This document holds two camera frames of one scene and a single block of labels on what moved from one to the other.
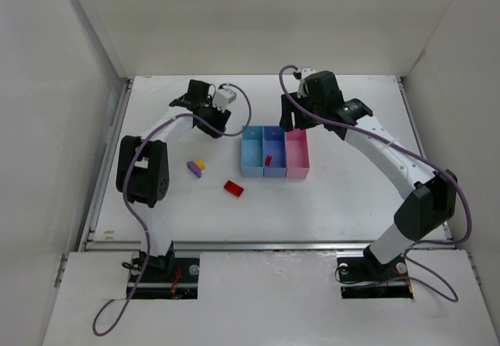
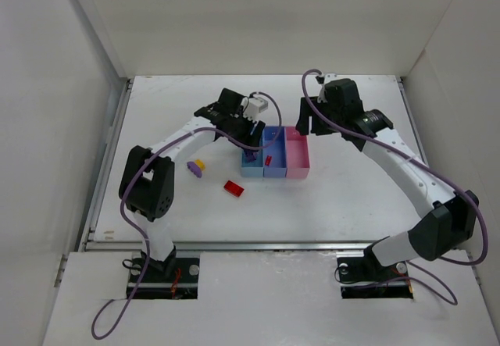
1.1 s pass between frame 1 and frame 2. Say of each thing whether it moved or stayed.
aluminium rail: stayed
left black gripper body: moved
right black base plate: stayed
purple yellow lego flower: stayed
